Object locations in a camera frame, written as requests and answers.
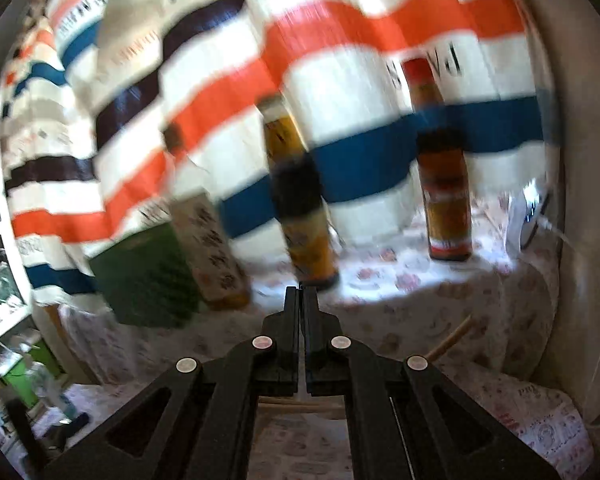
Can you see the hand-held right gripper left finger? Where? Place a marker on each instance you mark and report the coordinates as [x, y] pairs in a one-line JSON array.
[[280, 360]]

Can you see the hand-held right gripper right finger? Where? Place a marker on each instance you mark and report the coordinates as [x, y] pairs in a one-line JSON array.
[[325, 360]]

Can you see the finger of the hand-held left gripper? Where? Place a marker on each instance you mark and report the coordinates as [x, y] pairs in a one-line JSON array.
[[72, 424]]

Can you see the bamboo chopstick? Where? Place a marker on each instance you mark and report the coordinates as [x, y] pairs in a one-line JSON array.
[[450, 337]]

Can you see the white trigger spray bottle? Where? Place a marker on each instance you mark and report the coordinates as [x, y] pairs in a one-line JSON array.
[[52, 390]]

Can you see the cooking wine bottle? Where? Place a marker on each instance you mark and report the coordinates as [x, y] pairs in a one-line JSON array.
[[212, 250]]

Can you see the dark oyster sauce bottle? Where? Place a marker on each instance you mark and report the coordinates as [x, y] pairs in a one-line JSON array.
[[300, 210]]

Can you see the green checkered box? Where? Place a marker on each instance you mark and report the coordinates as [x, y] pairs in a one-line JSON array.
[[145, 280]]

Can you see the cluttered shelf unit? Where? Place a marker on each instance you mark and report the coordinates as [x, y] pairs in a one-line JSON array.
[[0, 270]]

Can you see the red cap sauce bottle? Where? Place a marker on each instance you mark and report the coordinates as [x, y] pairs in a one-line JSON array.
[[445, 185]]

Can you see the patchwork print tablecloth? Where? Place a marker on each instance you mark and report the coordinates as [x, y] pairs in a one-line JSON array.
[[540, 420]]

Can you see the striped curtain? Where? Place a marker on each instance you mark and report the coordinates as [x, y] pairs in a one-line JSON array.
[[330, 60]]

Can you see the wooden frame post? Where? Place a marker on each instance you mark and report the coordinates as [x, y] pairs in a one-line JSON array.
[[67, 345]]

